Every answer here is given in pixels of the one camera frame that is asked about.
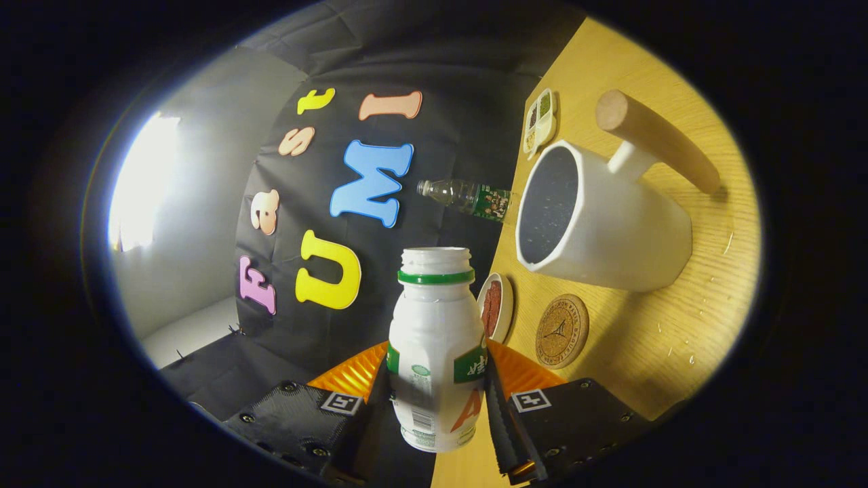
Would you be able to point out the red meat slices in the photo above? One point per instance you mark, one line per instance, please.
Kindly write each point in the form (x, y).
(491, 308)

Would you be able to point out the white juice bottle green label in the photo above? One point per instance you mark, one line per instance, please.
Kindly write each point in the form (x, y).
(434, 352)

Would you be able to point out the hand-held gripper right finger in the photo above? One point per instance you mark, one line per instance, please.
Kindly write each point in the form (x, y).
(576, 420)

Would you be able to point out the wooden table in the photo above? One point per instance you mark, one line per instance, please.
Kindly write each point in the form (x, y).
(644, 339)

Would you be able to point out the white divided dish with beans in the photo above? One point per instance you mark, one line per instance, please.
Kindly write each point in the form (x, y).
(546, 129)

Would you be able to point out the round cork coaster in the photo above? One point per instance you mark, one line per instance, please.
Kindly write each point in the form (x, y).
(561, 331)

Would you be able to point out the round beige plate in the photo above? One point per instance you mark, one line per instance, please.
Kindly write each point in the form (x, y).
(506, 305)

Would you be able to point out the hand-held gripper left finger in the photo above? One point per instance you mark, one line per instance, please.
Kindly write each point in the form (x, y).
(298, 420)

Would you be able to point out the clear plastic water bottle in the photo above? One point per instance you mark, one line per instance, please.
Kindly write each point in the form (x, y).
(468, 198)

